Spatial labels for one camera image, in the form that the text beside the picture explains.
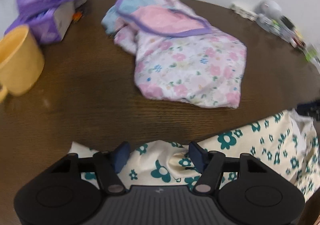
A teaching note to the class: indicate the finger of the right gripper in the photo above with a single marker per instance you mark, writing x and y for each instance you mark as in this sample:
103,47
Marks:
311,109

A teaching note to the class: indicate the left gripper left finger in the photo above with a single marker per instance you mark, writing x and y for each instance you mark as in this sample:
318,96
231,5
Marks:
107,167

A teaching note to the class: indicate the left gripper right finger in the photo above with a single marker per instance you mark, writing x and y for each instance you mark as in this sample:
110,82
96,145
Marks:
209,165

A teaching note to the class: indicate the cream green flower shirt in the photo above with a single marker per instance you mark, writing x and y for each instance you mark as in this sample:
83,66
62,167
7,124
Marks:
286,142

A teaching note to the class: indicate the green spray bottle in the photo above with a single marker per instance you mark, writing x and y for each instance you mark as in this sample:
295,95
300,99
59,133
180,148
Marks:
311,52

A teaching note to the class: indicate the black small device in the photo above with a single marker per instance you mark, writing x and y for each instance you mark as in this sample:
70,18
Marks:
287,23

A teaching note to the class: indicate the grey tin box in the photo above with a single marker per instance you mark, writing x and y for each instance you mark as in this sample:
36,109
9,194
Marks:
269,25

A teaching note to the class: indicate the pink floral storage bag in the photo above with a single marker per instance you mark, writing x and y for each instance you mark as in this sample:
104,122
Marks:
179,56

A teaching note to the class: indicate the yellow mug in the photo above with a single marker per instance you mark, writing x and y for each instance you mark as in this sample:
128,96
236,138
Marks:
22,62

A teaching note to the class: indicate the lower purple tissue pack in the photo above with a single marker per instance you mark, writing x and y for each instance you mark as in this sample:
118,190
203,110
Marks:
49,26

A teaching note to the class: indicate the small orange object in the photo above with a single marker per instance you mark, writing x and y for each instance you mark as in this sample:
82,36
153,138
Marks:
77,16

